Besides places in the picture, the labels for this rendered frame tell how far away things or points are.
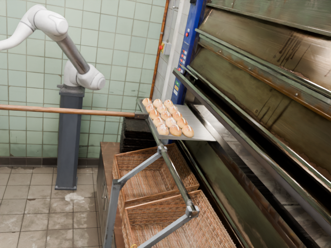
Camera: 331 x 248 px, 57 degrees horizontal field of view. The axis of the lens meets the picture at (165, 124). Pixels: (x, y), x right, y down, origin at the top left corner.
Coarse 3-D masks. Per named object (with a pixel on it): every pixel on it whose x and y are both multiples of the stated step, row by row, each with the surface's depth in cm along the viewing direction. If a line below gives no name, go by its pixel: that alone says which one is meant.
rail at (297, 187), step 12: (180, 72) 207; (192, 84) 185; (204, 96) 167; (216, 108) 153; (228, 120) 141; (240, 132) 131; (252, 144) 122; (264, 156) 114; (276, 168) 107; (288, 180) 101; (300, 192) 96; (312, 204) 91; (324, 216) 87
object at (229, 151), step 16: (192, 112) 217; (208, 128) 194; (224, 144) 177; (240, 160) 163; (240, 176) 154; (256, 176) 150; (256, 192) 141; (272, 208) 129; (288, 224) 120; (304, 240) 114
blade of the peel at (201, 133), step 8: (176, 104) 224; (184, 112) 213; (152, 120) 190; (192, 120) 202; (168, 128) 183; (200, 128) 192; (160, 136) 168; (168, 136) 170; (176, 136) 171; (184, 136) 177; (200, 136) 181; (208, 136) 183
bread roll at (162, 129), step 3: (159, 126) 173; (162, 126) 172; (165, 126) 172; (159, 129) 172; (162, 129) 171; (165, 129) 171; (159, 132) 172; (162, 132) 170; (165, 132) 170; (168, 132) 173
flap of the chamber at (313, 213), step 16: (192, 80) 209; (208, 96) 180; (224, 112) 159; (272, 144) 139; (288, 160) 125; (272, 176) 108; (304, 176) 115; (288, 192) 100; (320, 192) 106; (304, 208) 93; (320, 224) 87
